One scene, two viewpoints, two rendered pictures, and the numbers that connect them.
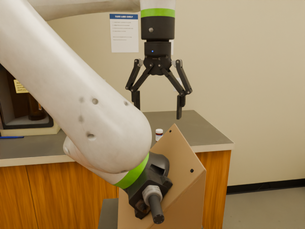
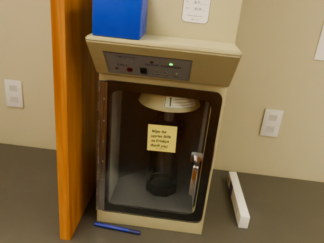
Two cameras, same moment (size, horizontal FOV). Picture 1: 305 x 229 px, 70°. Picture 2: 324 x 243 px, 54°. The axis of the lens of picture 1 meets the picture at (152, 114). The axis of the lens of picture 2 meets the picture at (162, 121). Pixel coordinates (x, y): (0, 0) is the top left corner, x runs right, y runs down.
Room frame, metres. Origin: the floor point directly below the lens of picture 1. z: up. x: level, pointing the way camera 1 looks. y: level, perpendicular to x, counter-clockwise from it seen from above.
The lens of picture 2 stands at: (0.49, 0.60, 1.62)
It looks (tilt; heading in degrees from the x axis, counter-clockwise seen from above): 23 degrees down; 11
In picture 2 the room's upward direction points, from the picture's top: 6 degrees clockwise
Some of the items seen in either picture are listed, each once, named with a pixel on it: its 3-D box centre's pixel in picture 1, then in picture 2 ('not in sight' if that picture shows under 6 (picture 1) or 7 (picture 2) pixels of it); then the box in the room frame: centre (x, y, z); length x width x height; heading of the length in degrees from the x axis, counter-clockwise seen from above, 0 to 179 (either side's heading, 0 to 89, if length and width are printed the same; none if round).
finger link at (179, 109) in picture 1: (179, 106); not in sight; (0.61, -0.08, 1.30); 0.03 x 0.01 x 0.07; 158
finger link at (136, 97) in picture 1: (136, 102); not in sight; (0.66, 0.05, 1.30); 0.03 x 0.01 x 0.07; 158
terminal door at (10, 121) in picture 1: (22, 96); (155, 156); (1.24, 0.76, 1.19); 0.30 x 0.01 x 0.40; 98
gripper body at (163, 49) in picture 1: (157, 58); not in sight; (0.63, -0.01, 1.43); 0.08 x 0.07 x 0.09; 68
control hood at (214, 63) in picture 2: not in sight; (163, 62); (1.19, 0.75, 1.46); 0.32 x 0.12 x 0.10; 99
